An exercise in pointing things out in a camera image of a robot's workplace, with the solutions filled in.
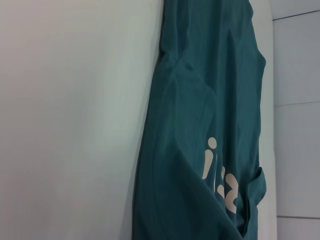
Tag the teal T-shirt with pink print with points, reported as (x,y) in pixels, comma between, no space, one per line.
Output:
(200,100)

